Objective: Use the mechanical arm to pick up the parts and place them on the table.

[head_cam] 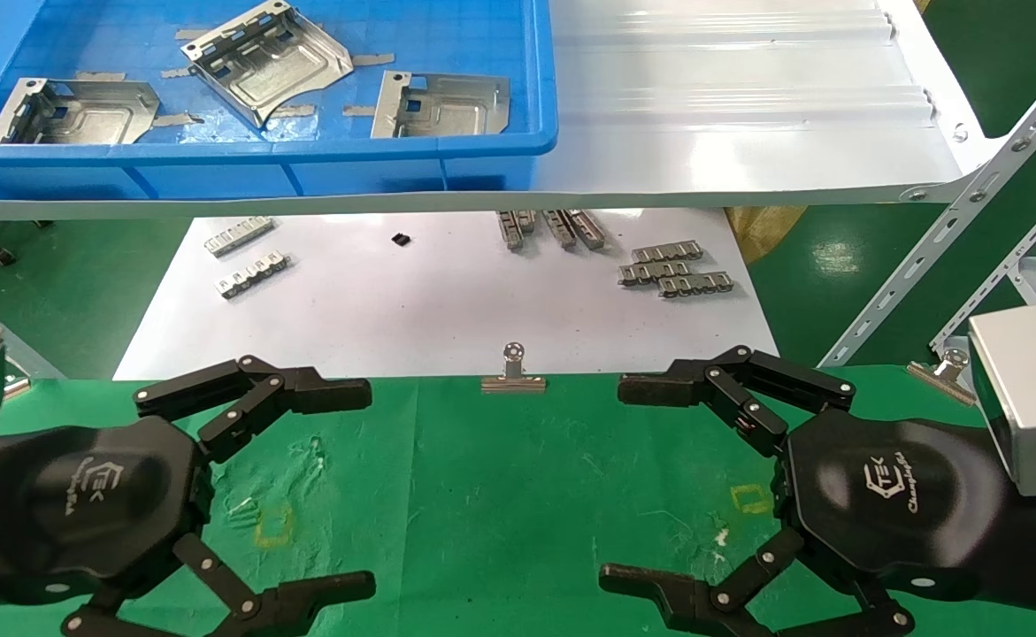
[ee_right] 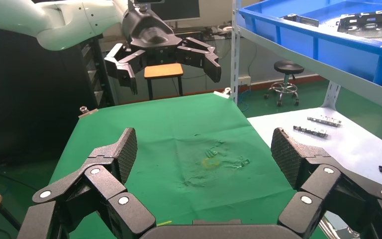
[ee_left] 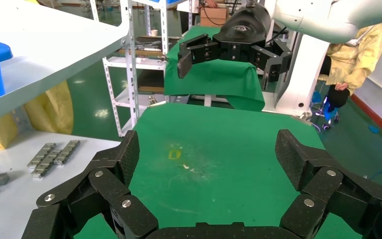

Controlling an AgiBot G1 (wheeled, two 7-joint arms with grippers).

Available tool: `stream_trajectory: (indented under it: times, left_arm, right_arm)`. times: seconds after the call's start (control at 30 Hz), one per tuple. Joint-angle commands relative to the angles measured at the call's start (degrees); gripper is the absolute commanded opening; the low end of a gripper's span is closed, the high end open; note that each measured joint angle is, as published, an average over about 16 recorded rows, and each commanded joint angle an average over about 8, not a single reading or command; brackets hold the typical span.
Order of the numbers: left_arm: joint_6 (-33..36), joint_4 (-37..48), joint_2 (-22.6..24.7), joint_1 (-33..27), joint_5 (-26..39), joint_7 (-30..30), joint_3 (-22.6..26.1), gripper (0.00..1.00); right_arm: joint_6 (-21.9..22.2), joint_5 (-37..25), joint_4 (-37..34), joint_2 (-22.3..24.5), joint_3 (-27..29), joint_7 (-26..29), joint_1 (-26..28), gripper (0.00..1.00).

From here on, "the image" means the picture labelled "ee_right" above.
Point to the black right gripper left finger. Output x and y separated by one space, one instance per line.
98 184

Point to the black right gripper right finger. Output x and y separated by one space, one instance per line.
322 178

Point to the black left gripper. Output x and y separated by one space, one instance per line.
151 33

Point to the stamped metal bracket plate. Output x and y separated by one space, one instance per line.
301 20
369 28

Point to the grey work desk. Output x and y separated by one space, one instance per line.
197 88

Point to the small metal connector strip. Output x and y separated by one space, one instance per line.
324 121
310 131

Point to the dark computer monitor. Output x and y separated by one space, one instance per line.
177 10

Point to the silver binder clip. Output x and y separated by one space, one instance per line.
87 112
222 93

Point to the black drawer cabinet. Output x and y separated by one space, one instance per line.
95 72

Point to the green table cloth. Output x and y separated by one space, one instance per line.
164 132

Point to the small white device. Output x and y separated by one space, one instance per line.
224 29

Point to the black fabric screen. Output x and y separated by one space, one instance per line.
29 99

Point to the black swivel stool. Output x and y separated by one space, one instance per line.
288 67

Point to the blue plastic bin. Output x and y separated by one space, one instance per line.
342 52

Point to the white wall outlet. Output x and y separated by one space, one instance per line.
244 81

